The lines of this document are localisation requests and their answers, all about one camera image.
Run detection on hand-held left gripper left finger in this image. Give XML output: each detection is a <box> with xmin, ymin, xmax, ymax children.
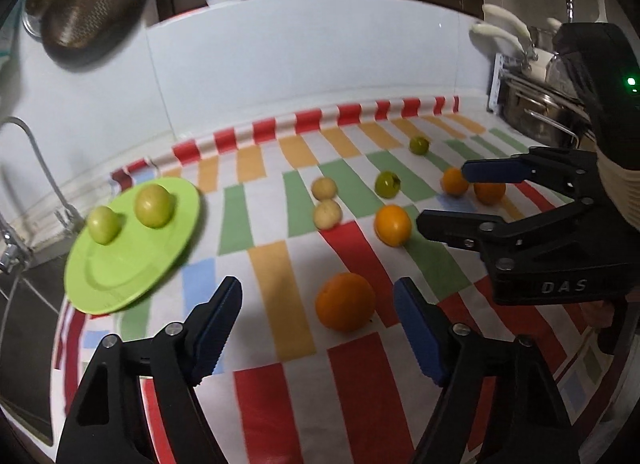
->
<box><xmin>55</xmin><ymin>275</ymin><xmax>244</xmax><ymax>464</ymax></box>

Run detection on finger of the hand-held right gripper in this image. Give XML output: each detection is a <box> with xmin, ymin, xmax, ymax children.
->
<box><xmin>416</xmin><ymin>193</ymin><xmax>609</xmax><ymax>265</ymax></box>
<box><xmin>461</xmin><ymin>146</ymin><xmax>602</xmax><ymax>203</ymax></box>

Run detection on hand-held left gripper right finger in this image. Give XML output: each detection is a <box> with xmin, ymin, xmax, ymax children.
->
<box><xmin>393</xmin><ymin>278</ymin><xmax>581</xmax><ymax>464</ymax></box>

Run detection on orange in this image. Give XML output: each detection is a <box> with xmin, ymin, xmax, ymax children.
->
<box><xmin>315</xmin><ymin>272</ymin><xmax>377</xmax><ymax>333</ymax></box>
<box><xmin>374</xmin><ymin>205</ymin><xmax>413</xmax><ymax>247</ymax></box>
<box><xmin>474</xmin><ymin>182</ymin><xmax>507</xmax><ymax>205</ymax></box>
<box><xmin>441</xmin><ymin>167</ymin><xmax>470</xmax><ymax>196</ymax></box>

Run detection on green plate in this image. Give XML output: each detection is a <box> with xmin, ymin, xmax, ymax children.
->
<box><xmin>64</xmin><ymin>177</ymin><xmax>202</xmax><ymax>315</ymax></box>

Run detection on beige round fruit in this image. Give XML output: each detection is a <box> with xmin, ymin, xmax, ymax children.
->
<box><xmin>313</xmin><ymin>200</ymin><xmax>343</xmax><ymax>231</ymax></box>
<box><xmin>311</xmin><ymin>177</ymin><xmax>337</xmax><ymax>201</ymax></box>

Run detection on stainless steel pot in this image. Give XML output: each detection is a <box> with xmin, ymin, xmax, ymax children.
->
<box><xmin>500</xmin><ymin>76</ymin><xmax>595</xmax><ymax>151</ymax></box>

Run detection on colourful checked tablecloth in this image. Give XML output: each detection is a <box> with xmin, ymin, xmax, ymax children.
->
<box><xmin>52</xmin><ymin>96</ymin><xmax>621</xmax><ymax>464</ymax></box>

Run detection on large green apple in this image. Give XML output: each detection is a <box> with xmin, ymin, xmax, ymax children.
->
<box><xmin>133</xmin><ymin>184</ymin><xmax>177</xmax><ymax>229</ymax></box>

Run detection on small green apple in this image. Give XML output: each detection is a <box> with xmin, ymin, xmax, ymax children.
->
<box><xmin>87</xmin><ymin>206</ymin><xmax>122</xmax><ymax>245</ymax></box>

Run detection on steel sink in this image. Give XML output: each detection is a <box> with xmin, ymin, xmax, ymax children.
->
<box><xmin>0</xmin><ymin>259</ymin><xmax>67</xmax><ymax>447</ymax></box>

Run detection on spring neck steel faucet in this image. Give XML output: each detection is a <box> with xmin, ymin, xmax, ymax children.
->
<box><xmin>0</xmin><ymin>221</ymin><xmax>32</xmax><ymax>275</ymax></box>

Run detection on curved steel faucet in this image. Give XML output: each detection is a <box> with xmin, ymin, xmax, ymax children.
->
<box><xmin>0</xmin><ymin>116</ymin><xmax>85</xmax><ymax>239</ymax></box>

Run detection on white handled utensils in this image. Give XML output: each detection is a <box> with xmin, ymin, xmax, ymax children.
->
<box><xmin>481</xmin><ymin>4</ymin><xmax>538</xmax><ymax>52</ymax></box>

